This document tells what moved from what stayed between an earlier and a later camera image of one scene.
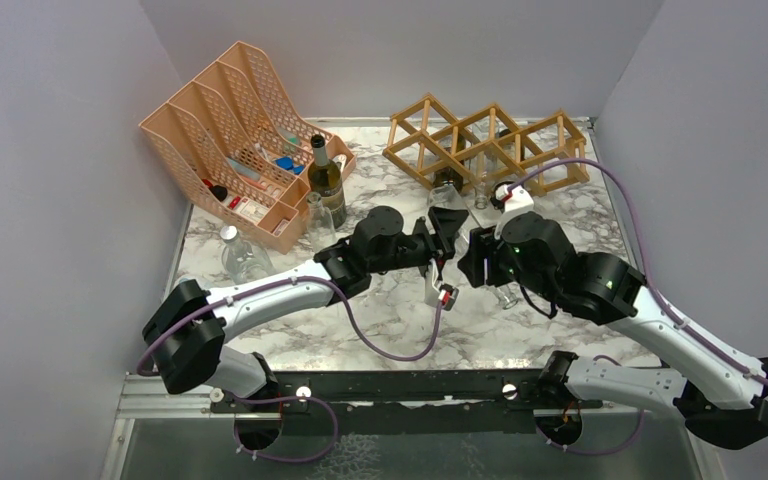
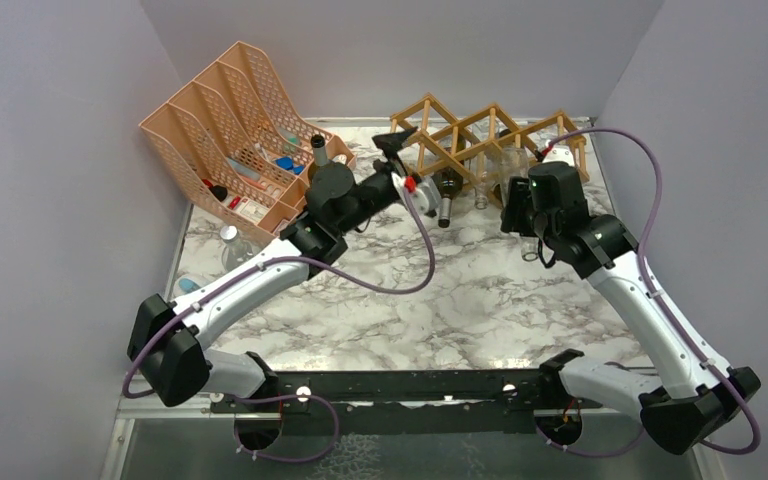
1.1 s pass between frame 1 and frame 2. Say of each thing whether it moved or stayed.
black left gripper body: moved
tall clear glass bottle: stayed
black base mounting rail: stayed
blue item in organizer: stayed
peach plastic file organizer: stayed
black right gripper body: moved
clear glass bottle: moved
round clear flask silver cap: stayed
